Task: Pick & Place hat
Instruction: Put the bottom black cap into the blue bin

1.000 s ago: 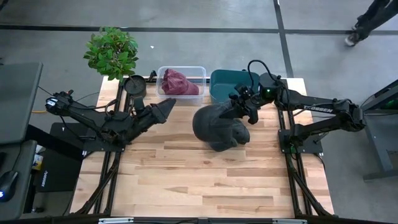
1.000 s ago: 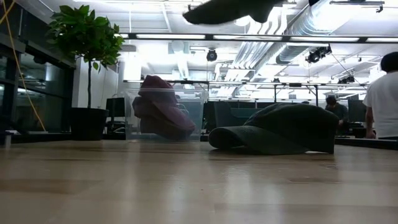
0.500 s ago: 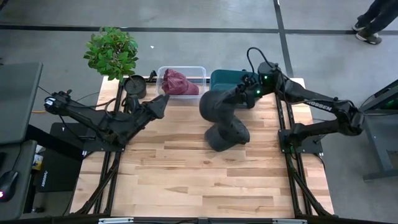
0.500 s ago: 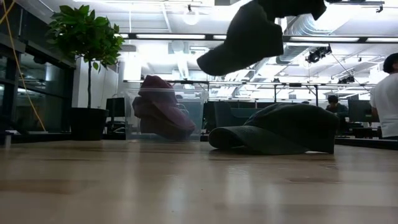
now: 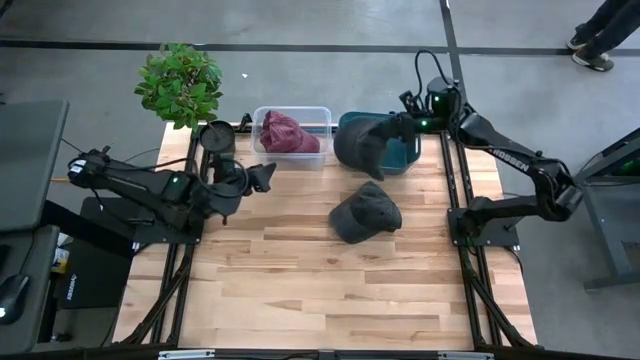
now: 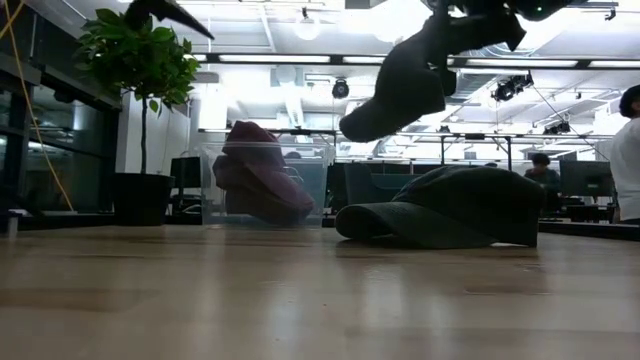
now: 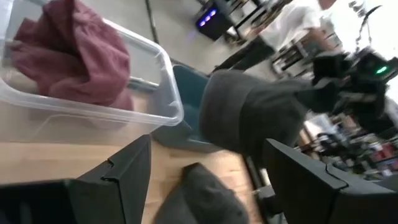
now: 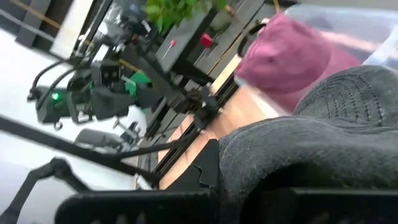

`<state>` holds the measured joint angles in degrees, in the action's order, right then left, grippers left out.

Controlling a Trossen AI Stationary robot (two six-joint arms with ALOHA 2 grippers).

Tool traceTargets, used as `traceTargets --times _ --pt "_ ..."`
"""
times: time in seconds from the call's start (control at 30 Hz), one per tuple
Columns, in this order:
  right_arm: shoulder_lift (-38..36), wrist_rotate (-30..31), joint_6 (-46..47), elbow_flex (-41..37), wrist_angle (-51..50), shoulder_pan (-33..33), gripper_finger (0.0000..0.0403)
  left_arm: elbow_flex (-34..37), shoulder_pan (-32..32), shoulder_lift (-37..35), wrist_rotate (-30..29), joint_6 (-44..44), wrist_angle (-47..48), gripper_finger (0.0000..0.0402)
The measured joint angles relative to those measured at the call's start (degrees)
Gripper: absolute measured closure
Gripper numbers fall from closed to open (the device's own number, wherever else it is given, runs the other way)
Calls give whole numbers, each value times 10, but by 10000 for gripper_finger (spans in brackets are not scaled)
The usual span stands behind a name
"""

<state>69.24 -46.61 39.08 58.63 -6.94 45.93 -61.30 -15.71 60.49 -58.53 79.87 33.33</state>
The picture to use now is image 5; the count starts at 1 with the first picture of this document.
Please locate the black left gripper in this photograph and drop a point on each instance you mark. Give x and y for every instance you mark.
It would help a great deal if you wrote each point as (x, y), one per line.
(227, 192)

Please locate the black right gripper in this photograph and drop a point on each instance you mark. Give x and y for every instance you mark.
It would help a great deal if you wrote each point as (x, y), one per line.
(430, 125)

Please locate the dark grey baseball cap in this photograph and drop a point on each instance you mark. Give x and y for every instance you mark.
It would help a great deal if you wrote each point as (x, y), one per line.
(365, 212)
(355, 147)

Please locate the maroon baseball cap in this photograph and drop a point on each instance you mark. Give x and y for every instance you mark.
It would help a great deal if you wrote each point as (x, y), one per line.
(311, 146)
(277, 132)

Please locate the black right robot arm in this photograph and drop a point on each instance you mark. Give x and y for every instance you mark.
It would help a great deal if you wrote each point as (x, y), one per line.
(510, 160)

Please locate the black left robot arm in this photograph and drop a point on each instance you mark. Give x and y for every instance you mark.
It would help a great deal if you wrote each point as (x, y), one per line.
(145, 185)

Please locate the teal plastic bin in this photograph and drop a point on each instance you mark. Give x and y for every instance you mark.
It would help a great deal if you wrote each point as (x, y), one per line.
(402, 156)

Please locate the clear plastic bin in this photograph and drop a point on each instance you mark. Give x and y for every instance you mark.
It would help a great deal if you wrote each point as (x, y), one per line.
(292, 162)

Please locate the small black clamp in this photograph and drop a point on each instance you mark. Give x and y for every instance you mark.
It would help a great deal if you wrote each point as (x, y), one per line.
(245, 122)

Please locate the green potted plant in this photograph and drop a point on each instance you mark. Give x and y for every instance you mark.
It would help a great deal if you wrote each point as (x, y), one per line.
(180, 85)

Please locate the black controller box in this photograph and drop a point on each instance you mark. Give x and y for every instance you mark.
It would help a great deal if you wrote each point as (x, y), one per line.
(95, 280)

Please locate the white yellow small container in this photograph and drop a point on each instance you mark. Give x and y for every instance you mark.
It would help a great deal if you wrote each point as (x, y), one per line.
(61, 260)

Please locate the grey side desk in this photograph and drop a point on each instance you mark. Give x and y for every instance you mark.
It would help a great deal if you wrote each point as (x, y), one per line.
(44, 250)

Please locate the dark grey monitor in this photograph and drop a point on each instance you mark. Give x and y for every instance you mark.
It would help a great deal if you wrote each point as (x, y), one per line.
(25, 165)

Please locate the person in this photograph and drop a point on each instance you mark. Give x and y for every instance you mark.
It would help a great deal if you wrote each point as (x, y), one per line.
(607, 25)

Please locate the grey metal cart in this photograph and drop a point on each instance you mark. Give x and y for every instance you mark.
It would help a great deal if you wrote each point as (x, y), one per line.
(615, 225)

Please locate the black computer mouse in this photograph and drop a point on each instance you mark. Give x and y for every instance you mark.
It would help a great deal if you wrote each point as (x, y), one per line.
(12, 300)

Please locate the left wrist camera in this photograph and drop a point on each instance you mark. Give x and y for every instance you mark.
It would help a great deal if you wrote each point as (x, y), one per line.
(225, 167)

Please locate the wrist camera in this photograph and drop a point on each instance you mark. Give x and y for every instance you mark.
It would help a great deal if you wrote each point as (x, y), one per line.
(442, 95)
(225, 167)

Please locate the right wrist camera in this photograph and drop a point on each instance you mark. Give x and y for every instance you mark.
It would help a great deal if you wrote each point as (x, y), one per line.
(442, 95)

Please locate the black metal table frame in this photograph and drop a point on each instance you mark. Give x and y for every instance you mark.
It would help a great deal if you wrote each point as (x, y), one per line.
(187, 260)

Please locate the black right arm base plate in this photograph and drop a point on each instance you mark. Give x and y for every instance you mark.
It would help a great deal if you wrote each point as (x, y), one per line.
(505, 239)

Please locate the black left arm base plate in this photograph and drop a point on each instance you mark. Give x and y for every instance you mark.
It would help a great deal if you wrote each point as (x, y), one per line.
(100, 220)

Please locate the silver metal bracket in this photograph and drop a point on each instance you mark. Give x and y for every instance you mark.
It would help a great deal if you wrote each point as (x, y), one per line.
(465, 356)
(185, 355)

